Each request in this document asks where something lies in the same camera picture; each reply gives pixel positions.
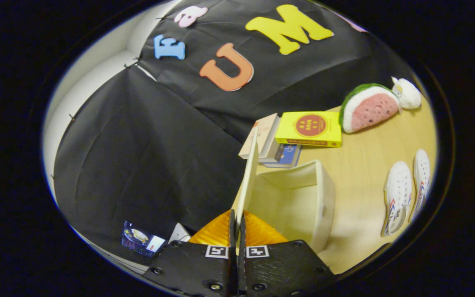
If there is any white plush animal toy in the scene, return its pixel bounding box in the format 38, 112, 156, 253
391, 77, 422, 110

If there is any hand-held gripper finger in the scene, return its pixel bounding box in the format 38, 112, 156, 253
237, 210, 337, 297
143, 209, 238, 297

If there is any white device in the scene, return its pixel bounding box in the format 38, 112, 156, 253
168, 223, 191, 243

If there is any grey book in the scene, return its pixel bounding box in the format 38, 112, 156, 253
258, 124, 287, 164

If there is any white canvas shoe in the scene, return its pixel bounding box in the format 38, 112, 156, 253
410, 149, 431, 220
381, 161, 413, 237

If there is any yellow book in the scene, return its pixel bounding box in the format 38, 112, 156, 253
275, 111, 342, 148

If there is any blue printed packet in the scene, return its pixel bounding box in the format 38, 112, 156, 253
121, 221, 167, 257

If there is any tan book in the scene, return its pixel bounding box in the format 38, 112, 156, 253
238, 113, 281, 159

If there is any watermelon slice plush toy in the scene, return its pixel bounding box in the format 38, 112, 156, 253
339, 83, 403, 134

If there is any beige fabric storage box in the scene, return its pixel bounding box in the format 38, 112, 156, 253
235, 128, 336, 254

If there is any blue book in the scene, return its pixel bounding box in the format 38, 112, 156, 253
262, 144, 303, 169

